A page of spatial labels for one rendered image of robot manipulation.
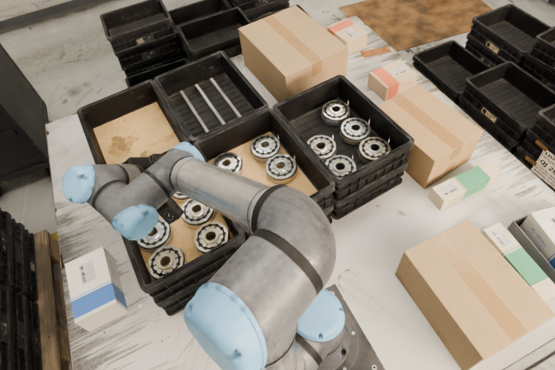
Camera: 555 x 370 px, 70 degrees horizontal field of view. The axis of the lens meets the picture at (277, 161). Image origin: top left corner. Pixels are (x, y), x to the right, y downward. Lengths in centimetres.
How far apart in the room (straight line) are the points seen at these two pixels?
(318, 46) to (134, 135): 81
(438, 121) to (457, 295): 60
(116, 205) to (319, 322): 47
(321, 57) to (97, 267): 109
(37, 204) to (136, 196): 199
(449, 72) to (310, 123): 136
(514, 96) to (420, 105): 98
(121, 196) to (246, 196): 29
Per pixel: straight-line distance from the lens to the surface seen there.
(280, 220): 51
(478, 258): 120
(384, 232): 136
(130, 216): 78
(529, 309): 119
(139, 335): 132
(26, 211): 278
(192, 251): 122
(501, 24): 293
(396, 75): 175
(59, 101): 337
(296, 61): 161
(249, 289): 47
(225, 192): 64
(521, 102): 240
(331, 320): 89
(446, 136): 143
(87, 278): 136
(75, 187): 85
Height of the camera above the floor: 188
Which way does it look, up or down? 52 degrees down
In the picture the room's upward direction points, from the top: 8 degrees counter-clockwise
